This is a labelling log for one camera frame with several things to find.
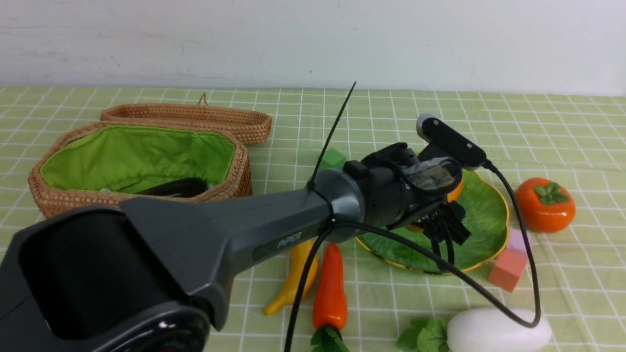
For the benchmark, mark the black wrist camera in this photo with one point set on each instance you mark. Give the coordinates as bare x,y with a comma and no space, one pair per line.
435,132

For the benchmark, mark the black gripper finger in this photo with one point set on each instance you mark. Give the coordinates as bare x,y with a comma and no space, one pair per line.
434,226

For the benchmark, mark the orange yellow mango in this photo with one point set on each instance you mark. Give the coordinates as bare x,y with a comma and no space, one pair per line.
451,197

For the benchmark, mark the black cable tie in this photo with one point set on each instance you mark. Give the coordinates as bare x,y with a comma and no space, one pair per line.
332,129

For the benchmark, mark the yellow banana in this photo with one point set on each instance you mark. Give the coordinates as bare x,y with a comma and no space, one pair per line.
287,294

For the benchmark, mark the orange carrot with green leaves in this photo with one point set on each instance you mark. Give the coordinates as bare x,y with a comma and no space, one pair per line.
330,310

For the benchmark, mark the green checkered tablecloth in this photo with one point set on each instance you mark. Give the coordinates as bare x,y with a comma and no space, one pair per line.
575,140

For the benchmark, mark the green leaf-shaped glass plate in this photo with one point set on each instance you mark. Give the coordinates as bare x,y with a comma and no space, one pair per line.
487,219

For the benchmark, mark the pink foam cube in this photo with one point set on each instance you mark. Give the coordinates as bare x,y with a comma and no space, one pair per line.
516,243

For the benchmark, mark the dark purple eggplant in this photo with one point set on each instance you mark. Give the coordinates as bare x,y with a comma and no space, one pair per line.
181,188

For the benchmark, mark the woven wicker basket green lining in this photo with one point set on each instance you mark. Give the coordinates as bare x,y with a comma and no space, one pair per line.
105,163

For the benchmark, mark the white radish with green leaves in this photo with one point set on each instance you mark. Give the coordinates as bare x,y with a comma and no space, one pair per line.
473,330

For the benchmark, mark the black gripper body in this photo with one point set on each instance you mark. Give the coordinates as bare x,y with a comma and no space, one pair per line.
397,188

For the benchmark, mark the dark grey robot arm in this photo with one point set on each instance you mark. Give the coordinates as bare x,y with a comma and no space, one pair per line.
155,275

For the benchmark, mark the green foam cube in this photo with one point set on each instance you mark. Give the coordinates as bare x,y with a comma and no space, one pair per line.
332,159

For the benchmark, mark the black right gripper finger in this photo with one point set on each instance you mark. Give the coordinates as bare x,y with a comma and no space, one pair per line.
453,216

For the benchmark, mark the woven wicker basket lid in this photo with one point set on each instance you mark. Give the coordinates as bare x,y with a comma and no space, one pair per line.
250,127

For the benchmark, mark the orange persimmon with green leaves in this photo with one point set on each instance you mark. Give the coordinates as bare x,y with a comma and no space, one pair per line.
545,205

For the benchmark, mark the salmon foam cube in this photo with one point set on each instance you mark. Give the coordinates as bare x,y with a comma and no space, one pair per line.
508,269

